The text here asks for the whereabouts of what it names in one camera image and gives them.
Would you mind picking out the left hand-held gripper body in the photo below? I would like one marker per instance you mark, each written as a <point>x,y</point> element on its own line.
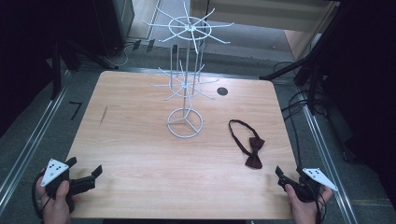
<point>54,170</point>

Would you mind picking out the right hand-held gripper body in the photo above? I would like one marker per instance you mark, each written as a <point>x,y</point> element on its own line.
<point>314,180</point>

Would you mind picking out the dark red bow tie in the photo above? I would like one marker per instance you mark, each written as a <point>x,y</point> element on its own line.
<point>254,149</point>

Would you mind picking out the person's right hand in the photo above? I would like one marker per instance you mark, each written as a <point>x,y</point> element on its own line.
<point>303,208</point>

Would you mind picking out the person's left hand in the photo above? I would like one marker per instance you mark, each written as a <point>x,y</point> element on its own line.
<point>57,205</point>

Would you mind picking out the black round table grommet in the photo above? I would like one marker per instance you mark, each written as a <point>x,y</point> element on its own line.
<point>222,91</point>

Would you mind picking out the black stand legs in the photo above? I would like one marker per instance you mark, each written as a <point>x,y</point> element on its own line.
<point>87,56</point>

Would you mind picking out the black tripod stand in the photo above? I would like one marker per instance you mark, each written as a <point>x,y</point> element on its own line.
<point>314,59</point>

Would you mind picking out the dark cabinet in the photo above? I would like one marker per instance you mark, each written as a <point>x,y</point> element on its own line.
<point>113,21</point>

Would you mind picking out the metal floor rail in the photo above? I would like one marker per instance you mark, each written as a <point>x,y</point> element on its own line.
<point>25,149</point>
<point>327,158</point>

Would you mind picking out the black stand post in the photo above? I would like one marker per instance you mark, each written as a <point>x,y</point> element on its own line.
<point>56,71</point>

